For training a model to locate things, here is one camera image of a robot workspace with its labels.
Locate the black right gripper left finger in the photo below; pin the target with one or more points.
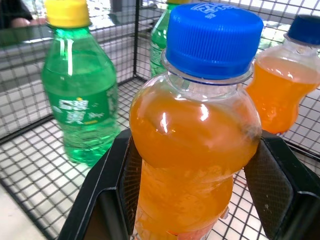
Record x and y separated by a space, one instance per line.
105 180

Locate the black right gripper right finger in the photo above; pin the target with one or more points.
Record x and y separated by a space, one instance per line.
280 185

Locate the orange soda bottle blue cap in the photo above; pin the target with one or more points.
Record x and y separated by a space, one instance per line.
190 135
280 95

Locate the green soda bottle yellow cap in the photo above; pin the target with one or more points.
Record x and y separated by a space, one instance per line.
80 100
158 47

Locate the person in dark clothing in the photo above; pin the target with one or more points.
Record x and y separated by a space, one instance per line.
17 13

